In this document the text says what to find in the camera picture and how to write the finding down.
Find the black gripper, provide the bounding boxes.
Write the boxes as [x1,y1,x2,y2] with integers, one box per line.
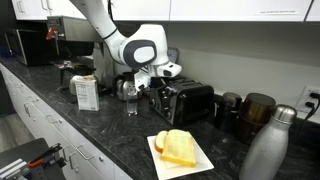
[149,75,168,89]

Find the black and silver toaster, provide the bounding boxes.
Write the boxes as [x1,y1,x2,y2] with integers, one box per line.
[148,77,216,128]

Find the white handwritten coffee sign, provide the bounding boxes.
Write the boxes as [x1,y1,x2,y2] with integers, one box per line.
[166,46,180,65]

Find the clear plastic water bottle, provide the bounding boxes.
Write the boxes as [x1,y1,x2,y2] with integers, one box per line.
[125,84,139,117]

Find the steel coffee carafe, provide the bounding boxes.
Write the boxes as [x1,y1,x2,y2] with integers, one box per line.
[114,70,137,102]

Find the small round bread slice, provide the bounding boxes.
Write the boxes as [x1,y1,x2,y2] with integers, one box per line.
[154,130,170,155]

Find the large square bread slice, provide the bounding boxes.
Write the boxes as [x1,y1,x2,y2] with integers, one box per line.
[160,129,198,169]

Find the white printed carton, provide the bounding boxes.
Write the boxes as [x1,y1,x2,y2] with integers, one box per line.
[74,75,101,112]

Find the dark travel mug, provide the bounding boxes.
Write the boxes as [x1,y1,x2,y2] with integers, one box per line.
[214,91,244,133]

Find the black lidded coffee pot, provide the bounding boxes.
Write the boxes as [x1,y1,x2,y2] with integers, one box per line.
[59,63,98,98]

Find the white square plate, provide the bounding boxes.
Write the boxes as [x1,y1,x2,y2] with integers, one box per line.
[146,134,215,180]

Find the white upper cabinet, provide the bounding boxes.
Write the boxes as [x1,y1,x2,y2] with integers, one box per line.
[11,0,320,24]

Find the white cabinet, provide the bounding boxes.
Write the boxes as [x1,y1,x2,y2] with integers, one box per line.
[0,62,135,180]
[11,0,320,24]

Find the brown lidded canister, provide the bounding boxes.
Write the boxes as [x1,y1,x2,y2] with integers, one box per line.
[235,92,277,146]

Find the white lower cabinet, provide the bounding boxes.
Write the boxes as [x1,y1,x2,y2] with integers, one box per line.
[0,62,135,180]

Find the silver metal water bottle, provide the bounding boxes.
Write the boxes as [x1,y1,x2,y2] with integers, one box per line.
[238,104,298,180]

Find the black microwave oven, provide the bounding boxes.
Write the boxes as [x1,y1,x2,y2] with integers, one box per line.
[3,28,52,67]

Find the white cabinet label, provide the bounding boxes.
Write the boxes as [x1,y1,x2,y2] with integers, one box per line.
[255,9,301,17]

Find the black tool cart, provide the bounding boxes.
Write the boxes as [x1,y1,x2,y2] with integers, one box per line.
[0,137,68,180]

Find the grey metal block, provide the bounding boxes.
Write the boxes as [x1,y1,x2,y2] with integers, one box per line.
[0,158,31,180]

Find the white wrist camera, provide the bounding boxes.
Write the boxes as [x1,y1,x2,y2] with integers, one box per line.
[133,68,152,92]

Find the silver drawer handle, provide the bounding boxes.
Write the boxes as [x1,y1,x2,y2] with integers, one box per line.
[45,114,60,125]
[23,102,36,118]
[75,144,96,162]

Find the orange handled black pliers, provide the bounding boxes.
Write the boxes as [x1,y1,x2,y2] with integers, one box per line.
[27,142,64,169]

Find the white wall outlet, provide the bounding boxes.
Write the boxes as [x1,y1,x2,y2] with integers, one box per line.
[295,85,320,116]

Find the black power plug cable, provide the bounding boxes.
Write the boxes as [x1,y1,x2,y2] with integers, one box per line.
[294,100,320,138]

